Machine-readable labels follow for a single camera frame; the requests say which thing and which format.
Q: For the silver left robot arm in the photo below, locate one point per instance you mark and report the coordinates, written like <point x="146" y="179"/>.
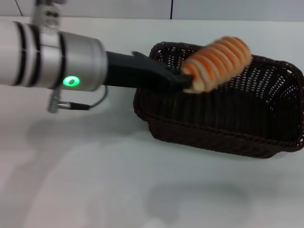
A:
<point x="47" y="59"/>

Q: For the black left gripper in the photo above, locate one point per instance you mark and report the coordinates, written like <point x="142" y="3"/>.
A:
<point x="137" y="72"/>

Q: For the dark brown wicker basket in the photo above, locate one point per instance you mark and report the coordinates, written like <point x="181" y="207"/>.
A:
<point x="225" y="123"/>

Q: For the black vertical wall strip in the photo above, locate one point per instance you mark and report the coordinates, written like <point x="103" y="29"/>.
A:
<point x="171" y="9"/>

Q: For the orange striped bread roll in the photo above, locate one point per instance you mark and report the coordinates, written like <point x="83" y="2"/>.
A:
<point x="216" y="64"/>

